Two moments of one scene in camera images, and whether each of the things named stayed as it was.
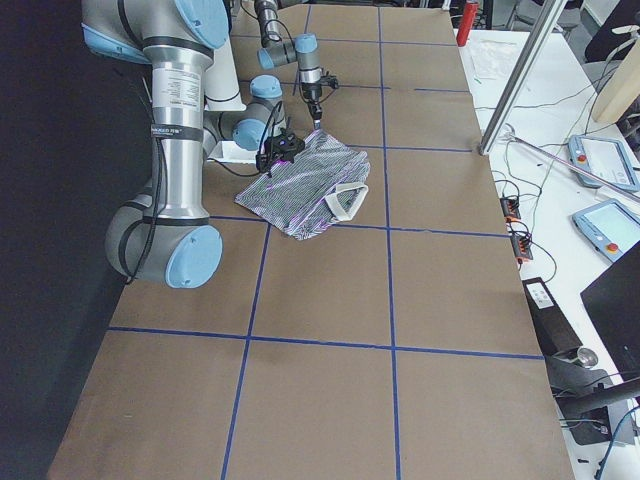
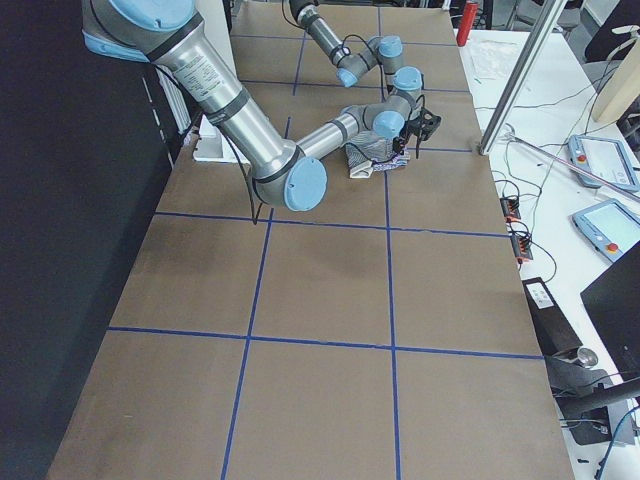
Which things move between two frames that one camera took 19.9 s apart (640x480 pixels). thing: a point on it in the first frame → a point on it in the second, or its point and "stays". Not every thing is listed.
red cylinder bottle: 469,15 stays
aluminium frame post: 545,23 stays
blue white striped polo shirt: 326,182 → 365,153
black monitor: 613,306 stays
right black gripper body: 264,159 → 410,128
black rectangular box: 555,332 stays
